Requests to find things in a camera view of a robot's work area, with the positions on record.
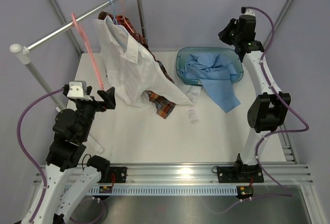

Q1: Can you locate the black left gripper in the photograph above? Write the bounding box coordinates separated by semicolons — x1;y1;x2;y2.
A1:
76;86;116;140

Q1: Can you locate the white shirt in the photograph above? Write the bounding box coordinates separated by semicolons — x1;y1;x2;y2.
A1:
93;17;201;107

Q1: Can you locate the light blue shirt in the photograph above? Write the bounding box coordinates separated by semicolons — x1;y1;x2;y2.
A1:
181;53;240;113

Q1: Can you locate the pink plastic hanger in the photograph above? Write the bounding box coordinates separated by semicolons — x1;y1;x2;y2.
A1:
71;13;104;91

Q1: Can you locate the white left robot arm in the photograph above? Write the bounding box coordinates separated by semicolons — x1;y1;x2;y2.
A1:
16;81;116;223

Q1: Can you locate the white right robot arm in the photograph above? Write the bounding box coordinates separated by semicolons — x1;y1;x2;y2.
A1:
216;9;291;183

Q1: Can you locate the red plaid shirt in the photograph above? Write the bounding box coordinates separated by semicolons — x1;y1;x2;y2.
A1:
98;11;176;119

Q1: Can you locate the pink hanger on rack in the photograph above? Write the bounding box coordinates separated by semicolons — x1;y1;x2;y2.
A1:
120;0;135;33

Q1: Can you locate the teal plastic tub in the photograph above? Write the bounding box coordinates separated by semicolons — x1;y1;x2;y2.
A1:
176;47;244;86

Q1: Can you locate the white paper tag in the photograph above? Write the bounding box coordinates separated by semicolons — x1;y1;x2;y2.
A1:
186;107;200;124

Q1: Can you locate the metal clothes rack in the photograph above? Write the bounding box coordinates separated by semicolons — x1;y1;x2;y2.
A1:
9;0;149;155

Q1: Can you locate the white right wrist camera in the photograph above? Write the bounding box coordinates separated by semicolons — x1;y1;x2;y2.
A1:
241;6;255;17

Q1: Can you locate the white slotted cable duct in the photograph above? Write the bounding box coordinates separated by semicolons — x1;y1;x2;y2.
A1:
85;185;238;196

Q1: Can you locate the aluminium frame rail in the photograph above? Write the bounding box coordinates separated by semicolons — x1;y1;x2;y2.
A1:
33;162;314;186

